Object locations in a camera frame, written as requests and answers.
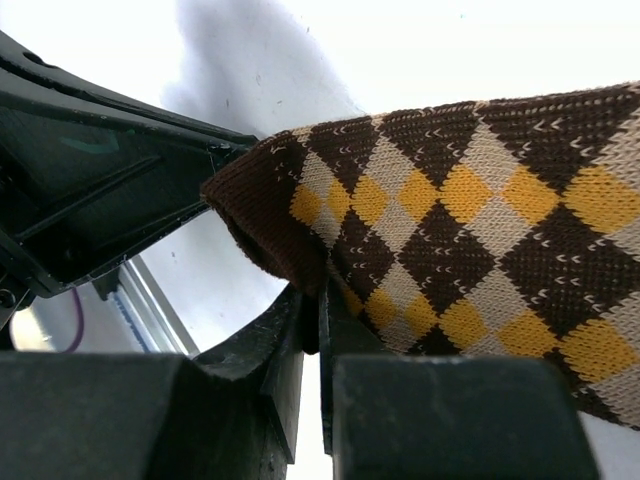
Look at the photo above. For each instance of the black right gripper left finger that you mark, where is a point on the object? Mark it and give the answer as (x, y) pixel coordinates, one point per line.
(228, 413)

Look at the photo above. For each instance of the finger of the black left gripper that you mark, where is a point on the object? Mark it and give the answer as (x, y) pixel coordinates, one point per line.
(89, 177)

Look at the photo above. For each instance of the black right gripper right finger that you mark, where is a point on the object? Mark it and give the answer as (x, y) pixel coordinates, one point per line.
(389, 416)

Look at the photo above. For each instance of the brown argyle sock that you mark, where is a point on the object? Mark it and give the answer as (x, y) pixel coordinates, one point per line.
(502, 227)

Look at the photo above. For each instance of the aluminium rail frame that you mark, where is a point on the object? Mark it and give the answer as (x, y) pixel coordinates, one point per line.
(148, 313)

